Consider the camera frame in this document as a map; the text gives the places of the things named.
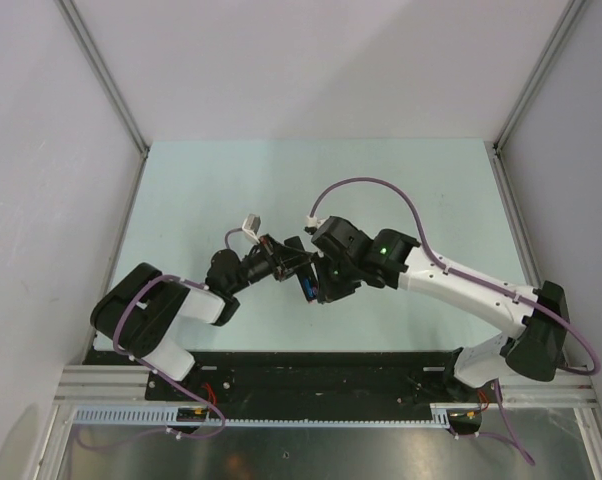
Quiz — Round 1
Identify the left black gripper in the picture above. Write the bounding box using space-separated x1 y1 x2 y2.
228 233 312 294

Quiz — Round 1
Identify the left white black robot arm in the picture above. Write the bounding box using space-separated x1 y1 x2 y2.
90 235 318 400

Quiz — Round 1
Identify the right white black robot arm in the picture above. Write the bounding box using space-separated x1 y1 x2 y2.
305 216 567 401

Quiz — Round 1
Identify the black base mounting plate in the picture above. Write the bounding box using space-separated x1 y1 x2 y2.
80 349 502 407

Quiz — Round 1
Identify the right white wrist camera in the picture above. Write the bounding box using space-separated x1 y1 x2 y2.
304 215 326 235

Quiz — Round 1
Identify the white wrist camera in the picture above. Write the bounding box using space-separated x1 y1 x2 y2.
304 215 326 235
241 214 261 244

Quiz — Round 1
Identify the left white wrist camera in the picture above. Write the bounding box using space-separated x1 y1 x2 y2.
241 214 261 244

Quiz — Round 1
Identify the grey slotted cable duct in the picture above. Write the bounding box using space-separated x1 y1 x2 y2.
73 405 479 429

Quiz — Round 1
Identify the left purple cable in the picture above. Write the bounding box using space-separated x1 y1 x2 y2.
75 226 247 449

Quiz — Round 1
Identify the purple cable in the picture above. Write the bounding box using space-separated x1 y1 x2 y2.
305 176 602 466
75 226 247 449

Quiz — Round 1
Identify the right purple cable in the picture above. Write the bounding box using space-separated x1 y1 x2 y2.
305 176 602 466

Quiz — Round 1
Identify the left aluminium frame post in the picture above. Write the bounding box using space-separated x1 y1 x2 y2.
54 0 150 157

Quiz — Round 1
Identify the aluminium frame post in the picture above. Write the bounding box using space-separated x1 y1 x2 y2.
492 0 588 151
54 0 150 157

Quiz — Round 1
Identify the right aluminium frame post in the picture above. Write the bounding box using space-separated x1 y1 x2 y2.
492 0 588 151

